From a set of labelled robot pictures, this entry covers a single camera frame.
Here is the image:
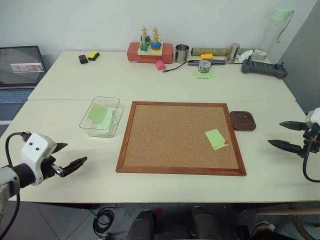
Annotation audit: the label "black hub with cable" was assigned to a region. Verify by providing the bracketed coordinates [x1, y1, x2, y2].
[162, 58, 227, 74]

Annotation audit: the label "pink arched block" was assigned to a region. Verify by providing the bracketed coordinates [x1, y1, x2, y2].
[155, 59, 167, 72]

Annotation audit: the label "dark grey handheld controller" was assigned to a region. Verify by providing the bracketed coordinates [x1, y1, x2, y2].
[241, 59, 289, 80]

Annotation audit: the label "dark rounded shape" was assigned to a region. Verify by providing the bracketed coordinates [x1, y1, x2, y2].
[190, 205, 228, 240]
[127, 209, 158, 240]

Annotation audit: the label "grey laptop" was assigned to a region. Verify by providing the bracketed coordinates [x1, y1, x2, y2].
[0, 45, 48, 121]

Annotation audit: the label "coiled black cable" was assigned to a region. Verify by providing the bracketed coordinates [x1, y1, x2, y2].
[92, 206, 116, 235]

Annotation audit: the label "grey tape roll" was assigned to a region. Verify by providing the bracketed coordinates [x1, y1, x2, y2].
[250, 48, 269, 62]

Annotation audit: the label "clear glass jar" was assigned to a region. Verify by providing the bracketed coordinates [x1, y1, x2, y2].
[197, 59, 212, 74]

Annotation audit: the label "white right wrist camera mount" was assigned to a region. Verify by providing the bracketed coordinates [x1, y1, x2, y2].
[305, 107, 320, 126]

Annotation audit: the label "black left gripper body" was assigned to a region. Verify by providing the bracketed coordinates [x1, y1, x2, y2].
[40, 155, 64, 180]

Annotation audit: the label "brown patterned roll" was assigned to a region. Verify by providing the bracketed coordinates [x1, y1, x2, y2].
[190, 46, 256, 57]

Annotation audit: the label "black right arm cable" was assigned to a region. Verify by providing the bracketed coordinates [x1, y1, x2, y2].
[302, 136, 320, 183]

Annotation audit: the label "wooden colourful stacking toy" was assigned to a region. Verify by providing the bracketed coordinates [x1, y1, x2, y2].
[137, 26, 164, 57]

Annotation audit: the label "green card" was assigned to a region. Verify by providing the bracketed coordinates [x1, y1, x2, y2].
[204, 128, 229, 151]

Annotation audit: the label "clear bottle green lid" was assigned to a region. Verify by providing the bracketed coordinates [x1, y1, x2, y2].
[259, 6, 296, 57]

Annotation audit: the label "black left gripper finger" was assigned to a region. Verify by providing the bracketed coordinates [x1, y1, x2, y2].
[59, 156, 88, 178]
[52, 142, 69, 155]

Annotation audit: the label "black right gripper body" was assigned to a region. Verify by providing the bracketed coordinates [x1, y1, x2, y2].
[301, 122, 320, 158]

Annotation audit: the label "red rectangular box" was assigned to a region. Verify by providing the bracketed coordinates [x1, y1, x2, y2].
[126, 41, 174, 65]

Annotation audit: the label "clear plastic container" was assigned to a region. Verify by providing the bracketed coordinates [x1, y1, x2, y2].
[79, 95, 125, 138]

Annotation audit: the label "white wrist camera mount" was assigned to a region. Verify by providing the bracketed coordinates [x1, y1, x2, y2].
[305, 107, 320, 126]
[20, 132, 58, 187]

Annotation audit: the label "dark wooden tray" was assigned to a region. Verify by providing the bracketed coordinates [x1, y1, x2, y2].
[229, 110, 258, 133]

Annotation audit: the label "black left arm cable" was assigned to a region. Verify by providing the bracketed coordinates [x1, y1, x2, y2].
[0, 131, 31, 222]

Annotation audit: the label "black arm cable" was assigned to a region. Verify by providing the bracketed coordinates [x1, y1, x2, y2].
[0, 131, 31, 222]
[302, 136, 320, 183]

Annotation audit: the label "wood-framed cork board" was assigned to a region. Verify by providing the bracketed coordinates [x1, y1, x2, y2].
[115, 100, 248, 177]

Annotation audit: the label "grey partition panel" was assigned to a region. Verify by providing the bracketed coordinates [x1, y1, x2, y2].
[276, 7, 320, 116]

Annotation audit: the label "yellow black object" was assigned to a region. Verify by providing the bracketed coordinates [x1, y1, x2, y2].
[87, 50, 101, 62]

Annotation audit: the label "green sticky note pad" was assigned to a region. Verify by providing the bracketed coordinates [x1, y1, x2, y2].
[192, 69, 218, 80]

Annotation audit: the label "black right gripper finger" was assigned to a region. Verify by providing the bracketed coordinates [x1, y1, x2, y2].
[267, 139, 305, 159]
[279, 120, 307, 131]

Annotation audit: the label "shiny metal cylinder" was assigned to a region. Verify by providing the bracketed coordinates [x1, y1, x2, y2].
[224, 42, 241, 63]

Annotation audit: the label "green cards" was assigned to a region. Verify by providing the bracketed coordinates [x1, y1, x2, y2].
[95, 106, 119, 136]

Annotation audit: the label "steel mug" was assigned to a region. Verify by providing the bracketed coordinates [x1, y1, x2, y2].
[172, 43, 190, 64]

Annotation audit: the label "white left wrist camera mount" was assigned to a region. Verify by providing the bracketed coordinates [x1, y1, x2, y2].
[20, 132, 58, 187]

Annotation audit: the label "white crumpled cloth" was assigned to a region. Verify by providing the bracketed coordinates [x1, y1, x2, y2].
[235, 49, 254, 64]

